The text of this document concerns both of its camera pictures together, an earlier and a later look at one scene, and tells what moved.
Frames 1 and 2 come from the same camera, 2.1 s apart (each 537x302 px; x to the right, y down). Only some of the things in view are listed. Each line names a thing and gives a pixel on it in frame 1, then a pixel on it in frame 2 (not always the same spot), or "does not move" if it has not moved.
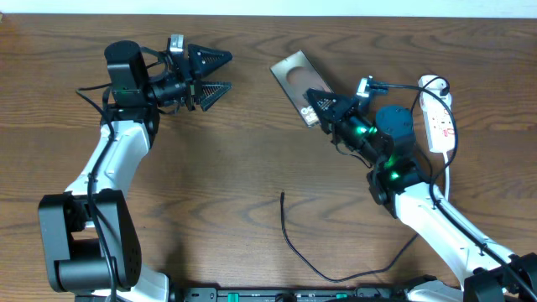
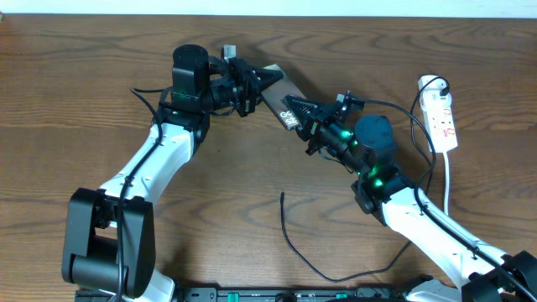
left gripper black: [191, 83] → [251, 83]
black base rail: [288, 294] does not move
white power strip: [437, 117] does not move
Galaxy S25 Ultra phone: [295, 75] → [275, 92]
